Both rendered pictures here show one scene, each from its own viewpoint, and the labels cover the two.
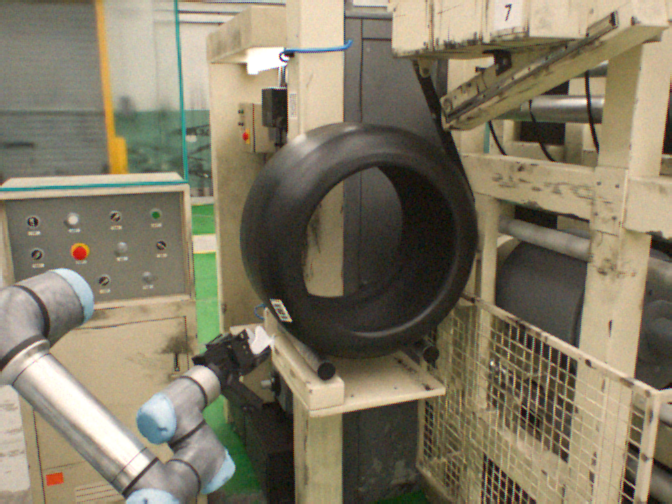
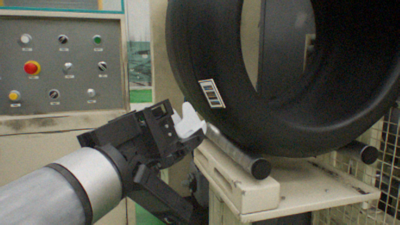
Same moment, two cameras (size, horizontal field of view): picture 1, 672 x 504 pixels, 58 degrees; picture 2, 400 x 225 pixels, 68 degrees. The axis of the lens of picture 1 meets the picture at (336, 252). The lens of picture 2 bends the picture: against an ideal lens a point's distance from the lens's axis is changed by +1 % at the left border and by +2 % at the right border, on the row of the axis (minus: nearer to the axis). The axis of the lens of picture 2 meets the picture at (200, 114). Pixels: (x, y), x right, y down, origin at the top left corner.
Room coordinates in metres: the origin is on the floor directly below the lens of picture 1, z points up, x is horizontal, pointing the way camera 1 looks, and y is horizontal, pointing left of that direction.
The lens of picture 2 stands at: (0.77, 0.12, 1.14)
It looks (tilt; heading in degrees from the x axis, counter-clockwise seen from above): 12 degrees down; 3
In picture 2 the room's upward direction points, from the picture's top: straight up
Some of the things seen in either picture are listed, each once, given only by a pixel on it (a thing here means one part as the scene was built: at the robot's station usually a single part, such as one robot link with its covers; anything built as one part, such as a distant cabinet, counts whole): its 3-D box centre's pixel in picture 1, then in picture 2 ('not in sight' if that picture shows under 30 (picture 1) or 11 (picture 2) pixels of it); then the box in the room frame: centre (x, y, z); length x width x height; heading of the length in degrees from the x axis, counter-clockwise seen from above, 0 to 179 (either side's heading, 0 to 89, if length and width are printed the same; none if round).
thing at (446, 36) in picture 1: (492, 19); not in sight; (1.54, -0.37, 1.71); 0.61 x 0.25 x 0.15; 20
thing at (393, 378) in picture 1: (353, 372); (273, 174); (1.55, -0.05, 0.80); 0.37 x 0.36 x 0.02; 110
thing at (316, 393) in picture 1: (304, 367); (228, 166); (1.50, 0.08, 0.83); 0.36 x 0.09 x 0.06; 20
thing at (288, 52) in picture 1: (314, 51); not in sight; (1.79, 0.06, 1.66); 0.19 x 0.19 x 0.06; 20
